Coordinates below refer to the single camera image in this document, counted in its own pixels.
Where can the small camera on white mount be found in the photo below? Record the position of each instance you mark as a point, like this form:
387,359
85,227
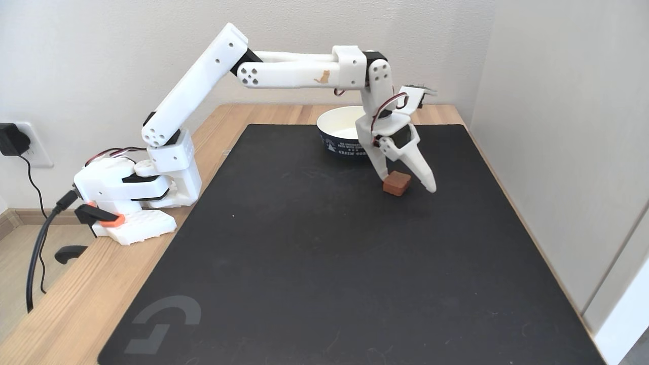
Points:
415,94

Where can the white and navy paper bowl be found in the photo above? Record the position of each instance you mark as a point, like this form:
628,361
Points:
338,131

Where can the black power adapter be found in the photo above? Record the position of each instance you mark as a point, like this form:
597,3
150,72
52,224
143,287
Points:
11,140

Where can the black desk mat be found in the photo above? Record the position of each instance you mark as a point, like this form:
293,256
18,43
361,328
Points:
355,263

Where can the black and orange clamp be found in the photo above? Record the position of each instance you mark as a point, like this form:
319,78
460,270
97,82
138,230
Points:
104,217

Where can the white wall outlet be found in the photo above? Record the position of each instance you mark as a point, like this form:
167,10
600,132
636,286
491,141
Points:
38,156

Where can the brown cube toy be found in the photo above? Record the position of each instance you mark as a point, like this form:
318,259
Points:
396,184

